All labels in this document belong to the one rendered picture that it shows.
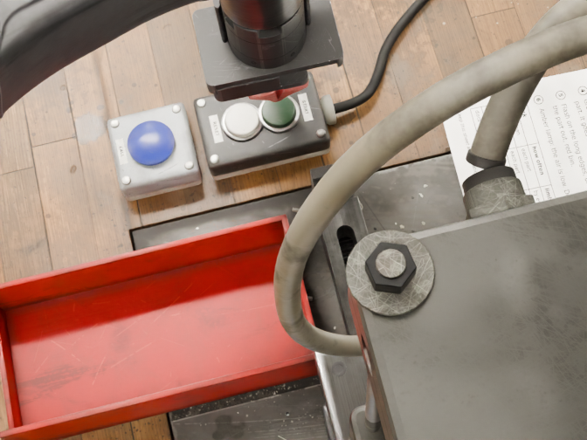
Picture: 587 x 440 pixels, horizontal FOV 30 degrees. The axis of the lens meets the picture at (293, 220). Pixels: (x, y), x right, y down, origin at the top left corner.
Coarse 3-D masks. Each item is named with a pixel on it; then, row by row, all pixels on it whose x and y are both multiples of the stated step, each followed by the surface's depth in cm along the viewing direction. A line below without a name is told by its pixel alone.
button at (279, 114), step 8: (264, 104) 93; (272, 104) 92; (280, 104) 92; (288, 104) 92; (264, 112) 92; (272, 112) 92; (280, 112) 92; (288, 112) 92; (264, 120) 93; (272, 120) 92; (280, 120) 92; (288, 120) 92
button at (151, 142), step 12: (132, 132) 92; (144, 132) 92; (156, 132) 92; (168, 132) 92; (132, 144) 92; (144, 144) 92; (156, 144) 92; (168, 144) 92; (132, 156) 92; (144, 156) 92; (156, 156) 92; (168, 156) 92
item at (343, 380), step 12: (324, 360) 64; (336, 360) 64; (348, 360) 64; (360, 360) 64; (324, 372) 64; (336, 372) 64; (348, 372) 64; (360, 372) 64; (324, 384) 64; (336, 384) 64; (348, 384) 64; (360, 384) 64; (324, 396) 65; (336, 396) 64; (348, 396) 64; (360, 396) 63; (336, 408) 63; (348, 408) 63; (336, 420) 63; (348, 420) 63; (336, 432) 63; (348, 432) 63
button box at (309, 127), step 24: (384, 48) 97; (288, 96) 93; (312, 96) 93; (360, 96) 95; (216, 120) 93; (312, 120) 93; (216, 144) 92; (240, 144) 92; (264, 144) 92; (288, 144) 92; (312, 144) 92; (216, 168) 92; (240, 168) 93; (264, 168) 95
